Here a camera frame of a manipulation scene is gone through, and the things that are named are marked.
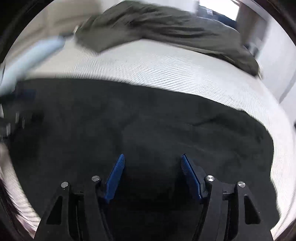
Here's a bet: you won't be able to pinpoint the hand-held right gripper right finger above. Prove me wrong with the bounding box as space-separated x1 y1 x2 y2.
181 154 274 241

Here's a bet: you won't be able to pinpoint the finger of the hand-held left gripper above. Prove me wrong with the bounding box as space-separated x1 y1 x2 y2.
13 89 37 103

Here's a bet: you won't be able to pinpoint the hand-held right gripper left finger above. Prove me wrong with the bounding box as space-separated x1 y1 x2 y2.
35 153 126 241

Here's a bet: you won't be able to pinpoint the black pants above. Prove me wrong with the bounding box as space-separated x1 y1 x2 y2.
0 78 281 241

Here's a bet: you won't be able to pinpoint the light blue bolster pillow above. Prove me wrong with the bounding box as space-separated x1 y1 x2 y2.
0 37 65 95

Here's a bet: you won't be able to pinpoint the beige padded headboard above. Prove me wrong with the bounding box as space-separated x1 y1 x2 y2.
14 0 100 47

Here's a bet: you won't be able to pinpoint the white mesh mattress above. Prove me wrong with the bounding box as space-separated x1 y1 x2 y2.
0 38 296 240

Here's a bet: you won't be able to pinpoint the dark grey duvet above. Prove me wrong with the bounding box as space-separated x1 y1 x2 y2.
75 0 260 77

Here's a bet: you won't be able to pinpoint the window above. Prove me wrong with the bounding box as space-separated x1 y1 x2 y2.
199 0 240 21

